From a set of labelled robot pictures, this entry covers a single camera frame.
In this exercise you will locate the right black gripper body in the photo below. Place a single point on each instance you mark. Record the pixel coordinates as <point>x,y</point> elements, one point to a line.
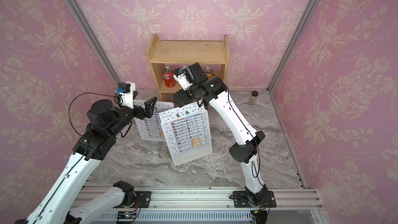
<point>192,95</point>

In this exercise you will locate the white rack board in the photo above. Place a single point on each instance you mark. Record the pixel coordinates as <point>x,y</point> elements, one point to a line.
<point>159,107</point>
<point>170,115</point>

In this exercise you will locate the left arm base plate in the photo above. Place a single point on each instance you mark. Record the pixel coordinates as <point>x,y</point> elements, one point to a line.
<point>138,199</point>

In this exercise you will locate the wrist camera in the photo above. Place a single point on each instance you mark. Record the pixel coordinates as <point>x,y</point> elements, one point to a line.
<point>181,78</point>
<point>127,93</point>

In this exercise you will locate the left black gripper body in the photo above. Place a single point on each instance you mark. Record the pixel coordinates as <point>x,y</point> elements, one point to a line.
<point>128,114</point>

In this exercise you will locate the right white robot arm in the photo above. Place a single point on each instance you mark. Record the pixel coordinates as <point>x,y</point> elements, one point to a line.
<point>247,139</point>

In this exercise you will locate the wooden two-tier shelf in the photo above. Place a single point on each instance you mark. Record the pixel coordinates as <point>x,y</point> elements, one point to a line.
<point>160,53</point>

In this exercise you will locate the orange soda can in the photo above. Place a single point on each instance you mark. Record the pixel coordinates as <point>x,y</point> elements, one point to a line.
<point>209,72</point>

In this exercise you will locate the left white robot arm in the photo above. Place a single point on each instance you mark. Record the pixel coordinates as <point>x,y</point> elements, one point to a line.
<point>106,122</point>

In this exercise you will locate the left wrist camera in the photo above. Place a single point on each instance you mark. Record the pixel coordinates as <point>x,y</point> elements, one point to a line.
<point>127,93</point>

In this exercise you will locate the small green circuit board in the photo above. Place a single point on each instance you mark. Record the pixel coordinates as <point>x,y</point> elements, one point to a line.
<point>124,215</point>

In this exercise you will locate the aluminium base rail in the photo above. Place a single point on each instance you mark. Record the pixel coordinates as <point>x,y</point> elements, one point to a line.
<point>209,205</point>

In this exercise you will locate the red cola can left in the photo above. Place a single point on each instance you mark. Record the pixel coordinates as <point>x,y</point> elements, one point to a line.
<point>168,76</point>

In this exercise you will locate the small dark-capped spice bottle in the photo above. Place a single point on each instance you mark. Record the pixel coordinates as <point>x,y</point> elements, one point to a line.
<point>253,98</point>

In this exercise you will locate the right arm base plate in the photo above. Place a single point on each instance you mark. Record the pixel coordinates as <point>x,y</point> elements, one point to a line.
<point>246,199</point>

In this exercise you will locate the paper menu sheet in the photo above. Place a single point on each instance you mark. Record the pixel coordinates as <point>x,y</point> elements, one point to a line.
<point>187,133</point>
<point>153,129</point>

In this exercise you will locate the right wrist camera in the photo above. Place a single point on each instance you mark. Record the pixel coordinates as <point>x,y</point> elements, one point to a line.
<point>181,78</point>

